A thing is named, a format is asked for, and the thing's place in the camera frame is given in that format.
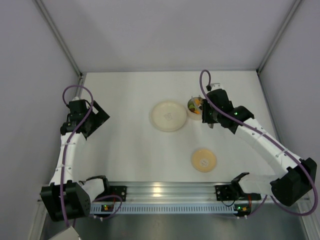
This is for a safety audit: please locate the round lunch box container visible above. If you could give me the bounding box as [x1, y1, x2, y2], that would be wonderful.
[187, 96, 203, 121]

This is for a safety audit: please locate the green round food piece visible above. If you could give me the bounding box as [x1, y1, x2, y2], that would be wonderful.
[188, 103, 195, 109]

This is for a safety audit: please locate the beige round lid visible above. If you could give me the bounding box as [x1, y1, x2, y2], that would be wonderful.
[191, 148, 217, 173]

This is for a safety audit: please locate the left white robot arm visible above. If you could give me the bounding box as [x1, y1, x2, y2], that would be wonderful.
[40, 98, 111, 222]

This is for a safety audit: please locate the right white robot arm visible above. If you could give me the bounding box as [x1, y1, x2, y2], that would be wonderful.
[202, 88, 317, 207]

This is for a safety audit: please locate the cream round plate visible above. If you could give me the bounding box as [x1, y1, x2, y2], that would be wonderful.
[149, 100, 187, 132]

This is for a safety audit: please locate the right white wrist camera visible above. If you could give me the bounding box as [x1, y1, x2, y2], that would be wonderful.
[205, 83, 224, 92]

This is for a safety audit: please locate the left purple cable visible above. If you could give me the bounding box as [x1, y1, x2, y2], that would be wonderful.
[59, 84, 123, 227]

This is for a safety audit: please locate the purple cable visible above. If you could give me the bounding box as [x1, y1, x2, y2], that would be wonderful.
[199, 69, 320, 216]
[59, 84, 123, 227]

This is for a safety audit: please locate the aluminium mounting rail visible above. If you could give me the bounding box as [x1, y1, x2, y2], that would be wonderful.
[37, 181, 310, 202]

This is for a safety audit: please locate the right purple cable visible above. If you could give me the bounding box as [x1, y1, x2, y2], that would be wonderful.
[199, 69, 320, 216]

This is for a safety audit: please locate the slotted grey cable duct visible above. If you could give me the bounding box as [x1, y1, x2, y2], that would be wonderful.
[90, 202, 250, 215]

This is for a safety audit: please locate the left aluminium frame post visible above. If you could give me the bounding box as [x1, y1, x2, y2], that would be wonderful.
[32, 0, 83, 79]

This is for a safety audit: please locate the aluminium frame post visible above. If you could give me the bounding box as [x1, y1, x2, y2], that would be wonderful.
[32, 0, 83, 79]
[256, 0, 304, 76]

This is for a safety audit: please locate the right aluminium frame post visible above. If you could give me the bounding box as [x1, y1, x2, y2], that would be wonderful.
[256, 0, 304, 76]

